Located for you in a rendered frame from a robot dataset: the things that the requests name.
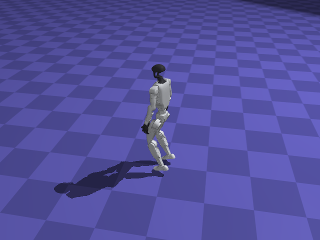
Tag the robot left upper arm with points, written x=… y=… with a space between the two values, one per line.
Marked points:
x=153 y=91

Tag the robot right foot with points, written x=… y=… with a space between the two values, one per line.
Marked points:
x=171 y=156

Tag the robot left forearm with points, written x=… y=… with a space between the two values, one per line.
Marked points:
x=149 y=115

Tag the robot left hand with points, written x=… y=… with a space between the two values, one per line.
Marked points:
x=145 y=128

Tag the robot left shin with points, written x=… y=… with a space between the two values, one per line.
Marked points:
x=156 y=154

